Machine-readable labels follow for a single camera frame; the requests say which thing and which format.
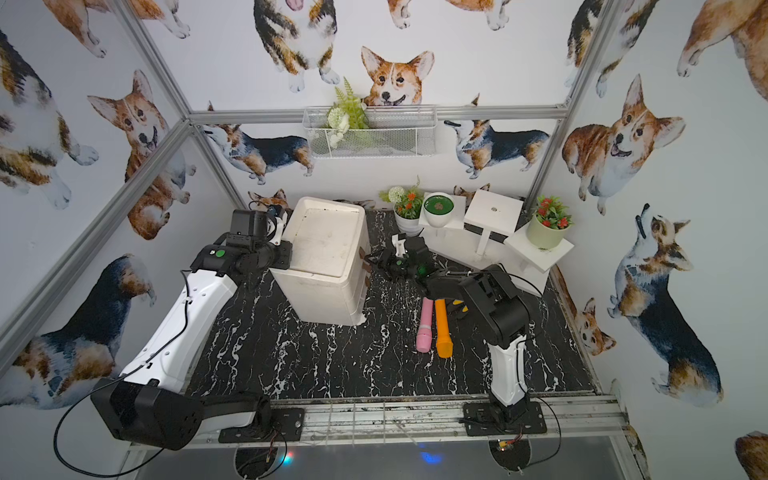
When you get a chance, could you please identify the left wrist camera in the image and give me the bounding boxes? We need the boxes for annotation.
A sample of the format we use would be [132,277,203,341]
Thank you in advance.
[226,206,288,250]

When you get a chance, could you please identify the green pot red flowers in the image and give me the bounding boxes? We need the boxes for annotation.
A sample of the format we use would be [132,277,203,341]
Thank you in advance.
[526,196,573,250]

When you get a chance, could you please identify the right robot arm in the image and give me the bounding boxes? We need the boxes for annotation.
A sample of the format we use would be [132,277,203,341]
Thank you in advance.
[364,235,531,421]

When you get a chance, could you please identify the white wire wall basket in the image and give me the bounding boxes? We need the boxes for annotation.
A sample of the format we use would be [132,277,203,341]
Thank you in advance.
[302,106,437,159]

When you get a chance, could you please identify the green fern with white flower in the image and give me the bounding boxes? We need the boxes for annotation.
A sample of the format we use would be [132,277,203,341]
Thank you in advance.
[326,78,370,149]

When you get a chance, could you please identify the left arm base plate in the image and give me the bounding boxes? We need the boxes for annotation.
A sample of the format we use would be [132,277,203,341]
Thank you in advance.
[218,408,306,444]

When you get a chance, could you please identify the potted plant red white flowers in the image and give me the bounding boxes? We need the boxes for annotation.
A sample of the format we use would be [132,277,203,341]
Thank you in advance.
[379,179,424,237]

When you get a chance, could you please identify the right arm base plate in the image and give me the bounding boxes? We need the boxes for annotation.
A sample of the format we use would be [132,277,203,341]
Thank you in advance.
[459,401,548,437]

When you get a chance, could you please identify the white cup green inside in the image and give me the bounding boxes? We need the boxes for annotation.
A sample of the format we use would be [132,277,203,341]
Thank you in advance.
[422,192,455,228]

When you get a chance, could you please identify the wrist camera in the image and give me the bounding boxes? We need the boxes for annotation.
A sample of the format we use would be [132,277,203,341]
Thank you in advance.
[226,206,288,250]
[392,233,408,258]

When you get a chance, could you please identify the white tiered display stand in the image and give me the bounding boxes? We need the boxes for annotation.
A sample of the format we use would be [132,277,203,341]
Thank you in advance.
[419,190,574,296]

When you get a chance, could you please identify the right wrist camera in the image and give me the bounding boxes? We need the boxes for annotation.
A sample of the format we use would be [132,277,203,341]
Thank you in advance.
[392,233,408,258]

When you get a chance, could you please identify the white three-drawer cabinet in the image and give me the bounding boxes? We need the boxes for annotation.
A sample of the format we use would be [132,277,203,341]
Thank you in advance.
[271,197,371,326]

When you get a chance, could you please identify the pink toy microphone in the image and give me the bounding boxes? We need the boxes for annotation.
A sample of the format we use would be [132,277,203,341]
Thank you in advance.
[416,297,434,353]

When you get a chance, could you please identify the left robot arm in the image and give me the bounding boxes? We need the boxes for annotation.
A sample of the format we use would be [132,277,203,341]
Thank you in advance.
[90,241,292,451]

